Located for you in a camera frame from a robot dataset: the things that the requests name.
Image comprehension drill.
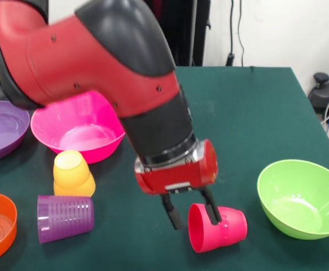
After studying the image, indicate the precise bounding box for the yellow plastic cup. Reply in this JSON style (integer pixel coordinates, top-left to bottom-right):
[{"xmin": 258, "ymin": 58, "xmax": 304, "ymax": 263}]
[{"xmin": 53, "ymin": 150, "xmax": 96, "ymax": 198}]

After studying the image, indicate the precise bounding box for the magenta plastic bowl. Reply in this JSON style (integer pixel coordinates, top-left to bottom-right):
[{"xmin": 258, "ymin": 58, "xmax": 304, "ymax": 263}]
[{"xmin": 30, "ymin": 90, "xmax": 126, "ymax": 164}]

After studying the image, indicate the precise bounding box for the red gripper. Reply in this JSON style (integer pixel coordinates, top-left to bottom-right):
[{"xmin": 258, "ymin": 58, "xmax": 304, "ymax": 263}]
[{"xmin": 134, "ymin": 138, "xmax": 223, "ymax": 230}]

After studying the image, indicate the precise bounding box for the pink red plastic cup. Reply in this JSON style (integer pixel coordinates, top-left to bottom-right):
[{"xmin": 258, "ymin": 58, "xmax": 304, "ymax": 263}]
[{"xmin": 187, "ymin": 203, "xmax": 248, "ymax": 253}]

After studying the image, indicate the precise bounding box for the purple plastic bowl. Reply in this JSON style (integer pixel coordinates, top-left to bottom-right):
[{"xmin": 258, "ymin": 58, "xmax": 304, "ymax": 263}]
[{"xmin": 0, "ymin": 100, "xmax": 30, "ymax": 163}]

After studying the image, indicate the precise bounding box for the large lime green bowl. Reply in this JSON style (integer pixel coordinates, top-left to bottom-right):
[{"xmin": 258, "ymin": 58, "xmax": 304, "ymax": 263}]
[{"xmin": 257, "ymin": 159, "xmax": 329, "ymax": 241}]

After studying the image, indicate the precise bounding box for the dark green tablecloth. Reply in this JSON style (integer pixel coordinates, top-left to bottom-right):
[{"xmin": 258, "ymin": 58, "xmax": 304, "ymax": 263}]
[{"xmin": 0, "ymin": 64, "xmax": 329, "ymax": 271}]

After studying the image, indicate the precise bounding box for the purple plastic cup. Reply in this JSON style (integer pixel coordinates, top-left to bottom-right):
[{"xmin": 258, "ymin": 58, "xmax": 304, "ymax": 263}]
[{"xmin": 37, "ymin": 194, "xmax": 95, "ymax": 244}]

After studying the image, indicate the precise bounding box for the thin black hanging cable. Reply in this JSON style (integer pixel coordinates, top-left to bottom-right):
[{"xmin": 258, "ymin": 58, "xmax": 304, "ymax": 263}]
[{"xmin": 237, "ymin": 0, "xmax": 245, "ymax": 67}]

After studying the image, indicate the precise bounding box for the thick black hanging cable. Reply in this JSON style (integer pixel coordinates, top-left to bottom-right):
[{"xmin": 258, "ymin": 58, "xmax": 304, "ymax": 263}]
[{"xmin": 226, "ymin": 0, "xmax": 236, "ymax": 67}]

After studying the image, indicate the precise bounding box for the grey pedestal foot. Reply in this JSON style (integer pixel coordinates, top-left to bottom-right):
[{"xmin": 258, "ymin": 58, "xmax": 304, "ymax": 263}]
[{"xmin": 308, "ymin": 72, "xmax": 329, "ymax": 126}]

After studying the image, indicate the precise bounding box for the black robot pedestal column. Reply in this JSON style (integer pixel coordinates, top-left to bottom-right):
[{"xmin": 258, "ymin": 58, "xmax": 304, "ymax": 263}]
[{"xmin": 152, "ymin": 0, "xmax": 212, "ymax": 67}]

